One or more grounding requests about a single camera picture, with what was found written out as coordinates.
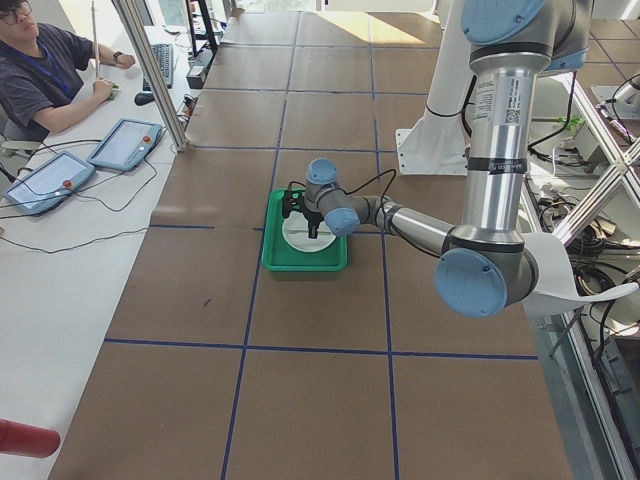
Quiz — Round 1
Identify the near blue teach pendant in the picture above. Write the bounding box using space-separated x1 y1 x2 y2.
3 151 95 215

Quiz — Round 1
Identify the black computer mouse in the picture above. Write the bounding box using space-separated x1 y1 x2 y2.
134 91 155 106

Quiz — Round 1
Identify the white round plate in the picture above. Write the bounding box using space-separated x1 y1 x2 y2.
281 212 336 253

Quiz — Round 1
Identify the green plastic tray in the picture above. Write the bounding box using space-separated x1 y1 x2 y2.
262 188 348 272

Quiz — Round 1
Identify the blue teach pendant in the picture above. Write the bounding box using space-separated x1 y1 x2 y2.
3 151 95 215
86 118 162 172

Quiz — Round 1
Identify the pale green plastic fork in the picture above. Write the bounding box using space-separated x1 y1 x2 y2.
283 229 333 237

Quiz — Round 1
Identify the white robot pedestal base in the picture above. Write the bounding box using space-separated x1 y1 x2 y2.
396 1 473 175

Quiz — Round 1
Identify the black keyboard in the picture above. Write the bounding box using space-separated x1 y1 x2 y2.
151 43 174 89

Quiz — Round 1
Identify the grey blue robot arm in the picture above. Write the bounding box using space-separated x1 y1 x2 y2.
287 1 593 317

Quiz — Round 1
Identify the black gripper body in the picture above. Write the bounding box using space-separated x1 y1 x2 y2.
303 208 324 229

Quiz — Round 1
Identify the seated person dark shirt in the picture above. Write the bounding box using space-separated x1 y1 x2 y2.
1 1 136 142

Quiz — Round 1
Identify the white curved sheet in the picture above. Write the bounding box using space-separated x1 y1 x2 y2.
522 233 639 317

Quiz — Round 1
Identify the far blue teach pendant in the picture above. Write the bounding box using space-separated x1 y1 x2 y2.
86 118 162 172

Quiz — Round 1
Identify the red cylinder object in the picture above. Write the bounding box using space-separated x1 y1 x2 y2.
1 419 61 458

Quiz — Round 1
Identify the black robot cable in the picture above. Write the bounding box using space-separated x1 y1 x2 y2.
287 168 399 221

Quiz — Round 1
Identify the aluminium frame post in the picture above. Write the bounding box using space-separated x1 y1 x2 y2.
112 0 188 152

